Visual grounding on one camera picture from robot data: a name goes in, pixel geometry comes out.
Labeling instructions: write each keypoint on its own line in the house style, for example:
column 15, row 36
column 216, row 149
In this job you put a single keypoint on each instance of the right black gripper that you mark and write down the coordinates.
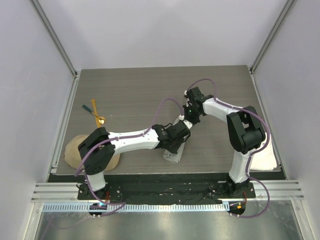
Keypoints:
column 193, row 121

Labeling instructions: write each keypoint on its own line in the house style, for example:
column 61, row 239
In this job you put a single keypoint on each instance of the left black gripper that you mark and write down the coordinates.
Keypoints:
column 174, row 149

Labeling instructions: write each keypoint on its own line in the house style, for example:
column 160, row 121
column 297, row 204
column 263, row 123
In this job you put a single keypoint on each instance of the grey cloth napkin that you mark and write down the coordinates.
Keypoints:
column 174, row 157

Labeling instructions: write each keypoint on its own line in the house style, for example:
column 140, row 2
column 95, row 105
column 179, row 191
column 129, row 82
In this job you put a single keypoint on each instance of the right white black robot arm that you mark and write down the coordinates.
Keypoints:
column 245, row 131

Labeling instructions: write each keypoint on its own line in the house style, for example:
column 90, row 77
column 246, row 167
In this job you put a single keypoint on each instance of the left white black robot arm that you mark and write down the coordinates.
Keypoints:
column 97, row 150

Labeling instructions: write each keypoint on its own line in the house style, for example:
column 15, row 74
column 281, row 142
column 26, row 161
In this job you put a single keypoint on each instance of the white folded towel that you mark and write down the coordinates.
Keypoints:
column 264, row 160

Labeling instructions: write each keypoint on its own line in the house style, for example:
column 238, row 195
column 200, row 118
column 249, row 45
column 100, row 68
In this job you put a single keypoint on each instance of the beige cap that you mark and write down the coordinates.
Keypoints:
column 72, row 156

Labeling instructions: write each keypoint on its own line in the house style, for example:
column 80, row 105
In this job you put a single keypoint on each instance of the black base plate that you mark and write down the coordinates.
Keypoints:
column 173, row 189

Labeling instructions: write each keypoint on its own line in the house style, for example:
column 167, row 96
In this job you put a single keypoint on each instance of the green handled gold utensil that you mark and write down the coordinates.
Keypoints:
column 90, row 111

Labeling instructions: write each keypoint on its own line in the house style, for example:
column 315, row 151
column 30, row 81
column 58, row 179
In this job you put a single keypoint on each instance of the white slotted cable duct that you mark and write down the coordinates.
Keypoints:
column 56, row 207

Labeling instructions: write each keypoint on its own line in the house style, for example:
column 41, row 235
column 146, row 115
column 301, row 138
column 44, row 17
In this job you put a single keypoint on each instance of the right aluminium frame post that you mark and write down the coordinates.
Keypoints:
column 283, row 14

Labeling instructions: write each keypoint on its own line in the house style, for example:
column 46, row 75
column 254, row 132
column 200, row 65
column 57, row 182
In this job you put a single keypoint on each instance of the aluminium frame post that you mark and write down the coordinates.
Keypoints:
column 283, row 14
column 53, row 36

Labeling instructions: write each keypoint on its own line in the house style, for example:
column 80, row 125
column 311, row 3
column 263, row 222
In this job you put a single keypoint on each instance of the left aluminium frame post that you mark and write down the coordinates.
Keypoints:
column 53, row 36

